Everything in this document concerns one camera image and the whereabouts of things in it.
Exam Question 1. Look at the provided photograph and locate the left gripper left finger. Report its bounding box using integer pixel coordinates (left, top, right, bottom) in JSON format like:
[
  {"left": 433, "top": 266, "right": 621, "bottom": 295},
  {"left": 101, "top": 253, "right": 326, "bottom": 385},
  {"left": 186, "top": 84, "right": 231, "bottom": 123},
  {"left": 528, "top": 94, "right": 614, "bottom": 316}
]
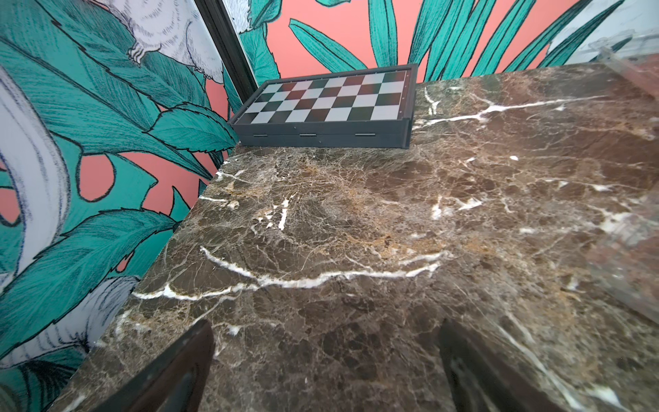
[{"left": 95, "top": 319, "right": 215, "bottom": 411}]

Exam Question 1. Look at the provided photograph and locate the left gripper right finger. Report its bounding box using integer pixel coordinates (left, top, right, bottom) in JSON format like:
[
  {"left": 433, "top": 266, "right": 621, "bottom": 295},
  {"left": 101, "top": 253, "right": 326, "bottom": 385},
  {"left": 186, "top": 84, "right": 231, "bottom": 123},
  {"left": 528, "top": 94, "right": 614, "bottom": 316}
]
[{"left": 438, "top": 319, "right": 561, "bottom": 412}]

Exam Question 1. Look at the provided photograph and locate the clear clamshell container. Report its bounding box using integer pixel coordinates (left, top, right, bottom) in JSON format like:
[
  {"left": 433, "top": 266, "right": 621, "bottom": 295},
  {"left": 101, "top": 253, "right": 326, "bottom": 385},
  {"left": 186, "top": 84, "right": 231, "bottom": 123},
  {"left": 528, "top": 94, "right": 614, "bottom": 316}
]
[
  {"left": 589, "top": 31, "right": 658, "bottom": 101},
  {"left": 586, "top": 192, "right": 658, "bottom": 323}
]

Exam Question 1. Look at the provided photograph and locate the black white checkerboard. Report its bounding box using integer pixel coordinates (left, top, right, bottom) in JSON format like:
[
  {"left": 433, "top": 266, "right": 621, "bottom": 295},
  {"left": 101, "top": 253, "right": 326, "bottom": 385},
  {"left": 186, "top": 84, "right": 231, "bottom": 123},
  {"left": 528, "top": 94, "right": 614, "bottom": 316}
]
[{"left": 230, "top": 64, "right": 418, "bottom": 149}]

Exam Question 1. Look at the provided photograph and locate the left black frame post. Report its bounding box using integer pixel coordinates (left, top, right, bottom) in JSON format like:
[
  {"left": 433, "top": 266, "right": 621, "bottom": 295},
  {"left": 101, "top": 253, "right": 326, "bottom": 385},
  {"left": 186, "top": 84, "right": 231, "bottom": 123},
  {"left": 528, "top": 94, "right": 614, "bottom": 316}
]
[{"left": 195, "top": 0, "right": 258, "bottom": 102}]

